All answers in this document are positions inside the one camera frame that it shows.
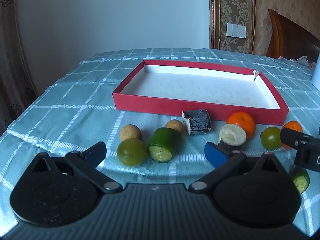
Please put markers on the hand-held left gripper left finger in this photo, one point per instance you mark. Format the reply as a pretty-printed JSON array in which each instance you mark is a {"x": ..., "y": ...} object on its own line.
[{"x": 96, "y": 153}]

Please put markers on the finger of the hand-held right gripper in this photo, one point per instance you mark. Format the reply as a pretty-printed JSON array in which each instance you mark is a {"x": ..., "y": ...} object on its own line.
[{"x": 290, "y": 138}]

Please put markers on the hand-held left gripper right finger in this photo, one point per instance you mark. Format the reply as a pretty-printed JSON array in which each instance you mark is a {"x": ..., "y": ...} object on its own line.
[{"x": 215, "y": 155}]

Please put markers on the orange mandarin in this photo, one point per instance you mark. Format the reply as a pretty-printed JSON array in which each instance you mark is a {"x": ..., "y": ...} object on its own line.
[
  {"x": 242, "y": 121},
  {"x": 292, "y": 126}
]

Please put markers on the green tomato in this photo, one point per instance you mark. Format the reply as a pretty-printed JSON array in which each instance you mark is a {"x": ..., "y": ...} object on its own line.
[{"x": 271, "y": 138}]

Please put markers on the green round plum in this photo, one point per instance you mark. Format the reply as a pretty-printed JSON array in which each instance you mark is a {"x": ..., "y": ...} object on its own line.
[{"x": 131, "y": 152}]

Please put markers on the brown longan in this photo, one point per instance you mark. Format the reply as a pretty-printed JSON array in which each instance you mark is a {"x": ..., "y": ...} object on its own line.
[
  {"x": 130, "y": 132},
  {"x": 174, "y": 125}
]

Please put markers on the small cucumber piece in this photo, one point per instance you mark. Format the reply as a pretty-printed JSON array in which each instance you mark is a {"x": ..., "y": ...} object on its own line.
[{"x": 301, "y": 182}]

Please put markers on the large cucumber piece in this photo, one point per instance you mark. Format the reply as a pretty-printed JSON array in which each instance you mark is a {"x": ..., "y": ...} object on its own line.
[{"x": 162, "y": 140}]

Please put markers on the red cardboard box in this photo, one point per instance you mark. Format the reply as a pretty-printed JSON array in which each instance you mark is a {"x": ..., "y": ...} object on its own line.
[{"x": 200, "y": 87}]

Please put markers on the green checked tablecloth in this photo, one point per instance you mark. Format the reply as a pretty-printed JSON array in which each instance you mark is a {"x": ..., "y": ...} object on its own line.
[{"x": 75, "y": 100}]

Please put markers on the white kettle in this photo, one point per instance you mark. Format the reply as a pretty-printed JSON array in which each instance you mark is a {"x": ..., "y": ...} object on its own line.
[{"x": 317, "y": 75}]

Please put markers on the pink cloth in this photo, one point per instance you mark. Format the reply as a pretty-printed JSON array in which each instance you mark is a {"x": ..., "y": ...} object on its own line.
[{"x": 302, "y": 59}]

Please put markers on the wooden headboard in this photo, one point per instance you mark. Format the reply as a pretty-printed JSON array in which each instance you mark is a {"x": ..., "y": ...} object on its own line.
[{"x": 290, "y": 37}]

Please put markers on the gold framed wallpaper panel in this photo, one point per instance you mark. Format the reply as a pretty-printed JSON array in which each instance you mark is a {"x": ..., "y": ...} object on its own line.
[{"x": 235, "y": 5}]

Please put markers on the white wall switch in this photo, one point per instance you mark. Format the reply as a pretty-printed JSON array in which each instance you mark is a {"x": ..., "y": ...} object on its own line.
[{"x": 236, "y": 30}]

